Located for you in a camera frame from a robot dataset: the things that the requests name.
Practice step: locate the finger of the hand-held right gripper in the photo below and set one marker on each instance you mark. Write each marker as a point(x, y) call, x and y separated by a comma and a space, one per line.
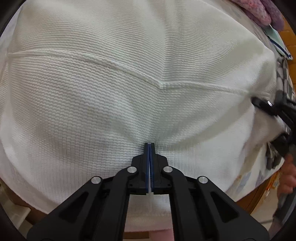
point(263, 105)
point(283, 144)

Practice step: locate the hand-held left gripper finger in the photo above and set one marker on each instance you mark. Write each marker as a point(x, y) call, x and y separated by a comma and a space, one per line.
point(147, 162)
point(152, 162)

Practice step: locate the white jacket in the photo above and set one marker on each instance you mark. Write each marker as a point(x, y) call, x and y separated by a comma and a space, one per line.
point(115, 92)

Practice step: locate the person's right hand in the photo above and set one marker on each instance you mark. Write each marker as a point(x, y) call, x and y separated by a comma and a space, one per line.
point(289, 173)

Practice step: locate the checkered blanket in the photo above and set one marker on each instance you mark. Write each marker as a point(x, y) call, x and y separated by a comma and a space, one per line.
point(283, 76)

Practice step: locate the light green striped cloth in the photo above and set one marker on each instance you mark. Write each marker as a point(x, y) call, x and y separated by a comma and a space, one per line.
point(278, 42)

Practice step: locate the person's pink clothing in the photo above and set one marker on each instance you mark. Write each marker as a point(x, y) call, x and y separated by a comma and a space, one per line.
point(161, 235)

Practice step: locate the wooden headboard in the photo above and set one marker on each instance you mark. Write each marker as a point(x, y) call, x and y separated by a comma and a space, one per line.
point(288, 30)

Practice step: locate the purple floral quilt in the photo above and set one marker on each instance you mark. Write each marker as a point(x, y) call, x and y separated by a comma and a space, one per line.
point(261, 11)

